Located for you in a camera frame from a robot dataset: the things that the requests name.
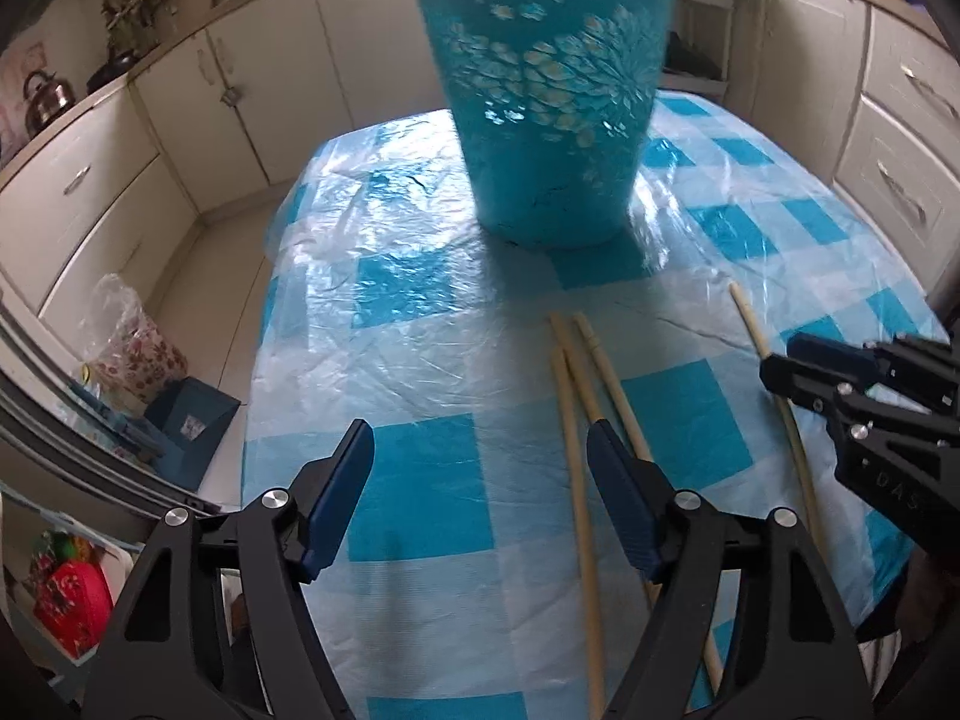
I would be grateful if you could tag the floral trash bin with bag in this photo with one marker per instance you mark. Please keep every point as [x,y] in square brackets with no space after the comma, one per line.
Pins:
[127,349]

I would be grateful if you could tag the white panelled drawer cabinet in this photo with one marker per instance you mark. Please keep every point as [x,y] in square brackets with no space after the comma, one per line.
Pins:
[892,127]

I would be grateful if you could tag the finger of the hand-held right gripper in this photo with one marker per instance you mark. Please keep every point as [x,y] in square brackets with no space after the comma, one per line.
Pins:
[885,457]
[825,354]

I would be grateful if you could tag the white door base cabinets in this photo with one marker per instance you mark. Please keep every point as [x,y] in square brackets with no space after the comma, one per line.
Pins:
[247,82]

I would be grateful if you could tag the dark blue box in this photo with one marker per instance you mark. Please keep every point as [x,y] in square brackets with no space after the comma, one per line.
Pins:
[187,420]

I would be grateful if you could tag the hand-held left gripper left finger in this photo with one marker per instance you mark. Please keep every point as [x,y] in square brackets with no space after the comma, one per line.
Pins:
[341,495]

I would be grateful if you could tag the white trolley rack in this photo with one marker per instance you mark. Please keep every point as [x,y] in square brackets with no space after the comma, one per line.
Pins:
[701,37]

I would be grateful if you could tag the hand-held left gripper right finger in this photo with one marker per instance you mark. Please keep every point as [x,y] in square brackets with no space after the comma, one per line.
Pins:
[622,495]

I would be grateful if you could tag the red bag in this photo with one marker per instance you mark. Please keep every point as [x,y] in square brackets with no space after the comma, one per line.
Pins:
[71,600]

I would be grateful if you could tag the stainless steel kettle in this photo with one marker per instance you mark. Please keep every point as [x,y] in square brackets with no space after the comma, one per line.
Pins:
[45,94]

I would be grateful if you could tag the white drawer base cabinet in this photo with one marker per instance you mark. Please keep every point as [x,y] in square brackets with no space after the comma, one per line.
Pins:
[82,187]

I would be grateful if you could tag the long bamboo chopstick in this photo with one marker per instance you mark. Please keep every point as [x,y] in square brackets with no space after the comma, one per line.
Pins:
[802,465]
[611,382]
[574,367]
[581,540]

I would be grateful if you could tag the grey sliding door frame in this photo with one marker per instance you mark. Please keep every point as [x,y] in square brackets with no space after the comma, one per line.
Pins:
[75,450]

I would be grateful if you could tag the blue checked plastic tablecloth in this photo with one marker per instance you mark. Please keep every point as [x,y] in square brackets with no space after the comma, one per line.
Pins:
[420,360]

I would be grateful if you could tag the potted plant on counter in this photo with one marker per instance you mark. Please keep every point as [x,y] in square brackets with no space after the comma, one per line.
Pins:
[142,7]

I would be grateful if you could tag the teal perforated plastic basket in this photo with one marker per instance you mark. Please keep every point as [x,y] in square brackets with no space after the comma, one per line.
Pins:
[547,90]

